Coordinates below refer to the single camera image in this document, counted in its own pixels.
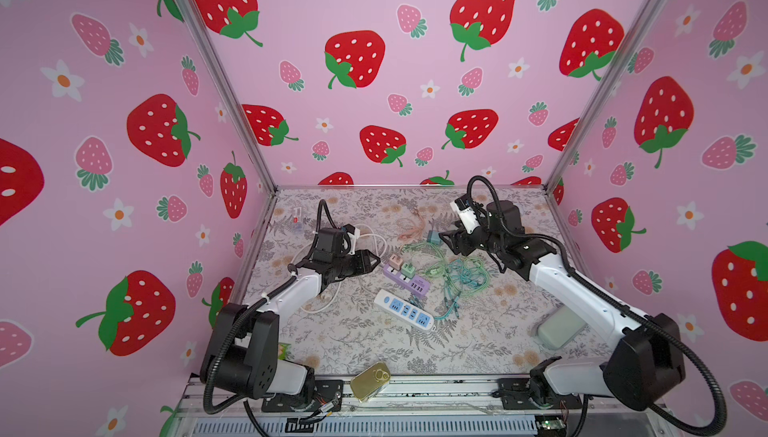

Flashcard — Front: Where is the green cable tangle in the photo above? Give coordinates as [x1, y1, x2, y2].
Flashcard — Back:
[401, 238, 490, 324]

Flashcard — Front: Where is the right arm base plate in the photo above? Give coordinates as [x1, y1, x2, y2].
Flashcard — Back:
[491, 377, 582, 410]

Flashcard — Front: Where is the purple power strip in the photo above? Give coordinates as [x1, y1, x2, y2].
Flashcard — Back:
[383, 265, 431, 299]

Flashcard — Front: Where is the pale green soap box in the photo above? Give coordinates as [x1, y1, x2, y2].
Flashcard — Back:
[534, 306, 587, 350]

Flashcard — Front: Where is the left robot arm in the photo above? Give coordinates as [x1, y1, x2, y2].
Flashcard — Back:
[199, 200, 381, 436]

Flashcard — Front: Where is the blue charger plug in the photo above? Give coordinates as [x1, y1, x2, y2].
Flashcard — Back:
[427, 230, 443, 245]

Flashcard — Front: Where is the white blue power strip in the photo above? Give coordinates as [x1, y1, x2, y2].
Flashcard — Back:
[374, 289, 435, 331]

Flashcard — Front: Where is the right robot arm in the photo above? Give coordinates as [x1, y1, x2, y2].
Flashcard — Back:
[440, 175, 727, 436]

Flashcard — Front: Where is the gold sardine tin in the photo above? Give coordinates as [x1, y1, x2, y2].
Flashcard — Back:
[350, 362, 391, 402]

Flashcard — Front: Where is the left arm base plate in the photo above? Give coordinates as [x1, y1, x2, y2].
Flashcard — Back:
[261, 379, 344, 413]

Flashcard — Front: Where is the green snack packet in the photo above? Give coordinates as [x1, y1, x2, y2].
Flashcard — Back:
[278, 343, 290, 360]

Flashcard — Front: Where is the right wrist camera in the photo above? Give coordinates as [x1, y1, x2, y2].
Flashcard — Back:
[450, 195, 480, 234]

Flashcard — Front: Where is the aluminium front rail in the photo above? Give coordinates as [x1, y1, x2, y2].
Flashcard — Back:
[167, 375, 678, 436]

